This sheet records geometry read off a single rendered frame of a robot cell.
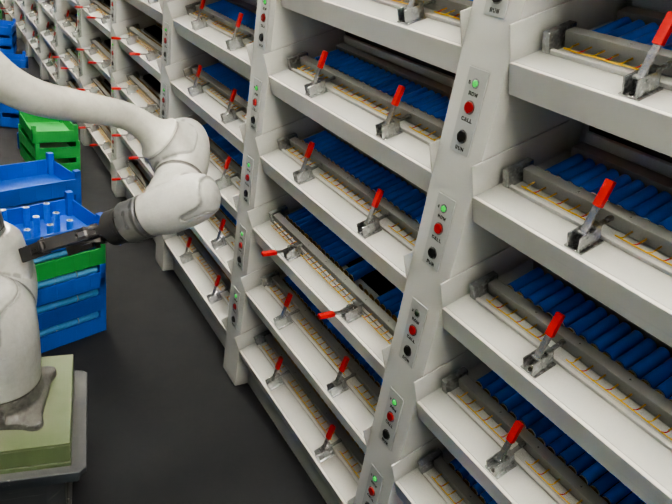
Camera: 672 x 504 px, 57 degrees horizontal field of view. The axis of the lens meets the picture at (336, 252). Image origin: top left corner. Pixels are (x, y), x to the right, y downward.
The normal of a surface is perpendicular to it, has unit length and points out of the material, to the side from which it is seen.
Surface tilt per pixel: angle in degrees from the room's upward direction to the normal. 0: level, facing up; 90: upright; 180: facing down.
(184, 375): 0
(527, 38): 90
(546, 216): 21
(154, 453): 0
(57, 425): 1
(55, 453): 90
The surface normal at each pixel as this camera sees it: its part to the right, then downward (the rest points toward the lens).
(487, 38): -0.85, 0.11
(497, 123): 0.50, 0.46
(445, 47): -0.85, 0.42
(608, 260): -0.16, -0.79
